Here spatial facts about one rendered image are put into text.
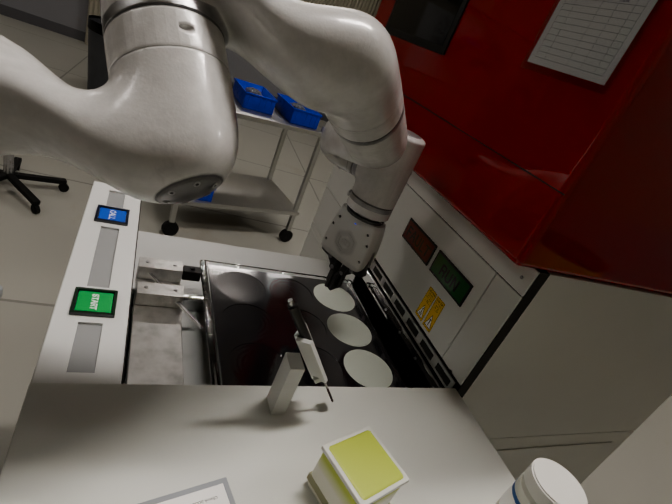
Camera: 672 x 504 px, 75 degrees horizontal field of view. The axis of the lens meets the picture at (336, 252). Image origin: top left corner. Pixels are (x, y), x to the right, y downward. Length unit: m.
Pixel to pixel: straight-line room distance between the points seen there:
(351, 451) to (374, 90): 0.38
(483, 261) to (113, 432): 0.60
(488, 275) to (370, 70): 0.47
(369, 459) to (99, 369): 0.35
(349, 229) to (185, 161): 0.49
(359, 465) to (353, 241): 0.41
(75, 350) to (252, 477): 0.28
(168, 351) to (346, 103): 0.51
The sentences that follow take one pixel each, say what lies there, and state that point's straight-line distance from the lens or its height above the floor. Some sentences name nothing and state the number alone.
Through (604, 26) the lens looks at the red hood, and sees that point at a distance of 0.72.
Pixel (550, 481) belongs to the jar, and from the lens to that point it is 0.64.
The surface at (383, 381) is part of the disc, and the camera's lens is 0.85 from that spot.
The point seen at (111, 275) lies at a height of 0.96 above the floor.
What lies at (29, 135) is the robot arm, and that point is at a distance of 0.42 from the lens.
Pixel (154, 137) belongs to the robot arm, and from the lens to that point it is 0.36.
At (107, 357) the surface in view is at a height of 0.96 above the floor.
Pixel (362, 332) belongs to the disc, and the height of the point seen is 0.90.
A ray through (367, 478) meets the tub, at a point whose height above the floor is 1.03.
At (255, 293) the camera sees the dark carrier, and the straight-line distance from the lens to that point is 0.92.
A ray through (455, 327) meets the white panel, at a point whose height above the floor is 1.04.
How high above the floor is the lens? 1.42
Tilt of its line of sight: 26 degrees down
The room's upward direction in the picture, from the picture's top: 23 degrees clockwise
